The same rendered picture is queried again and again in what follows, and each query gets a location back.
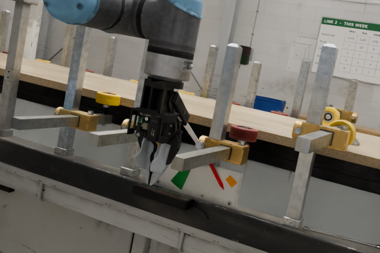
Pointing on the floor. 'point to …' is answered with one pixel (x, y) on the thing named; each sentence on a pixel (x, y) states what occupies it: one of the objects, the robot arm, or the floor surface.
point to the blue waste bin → (269, 104)
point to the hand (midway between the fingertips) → (152, 177)
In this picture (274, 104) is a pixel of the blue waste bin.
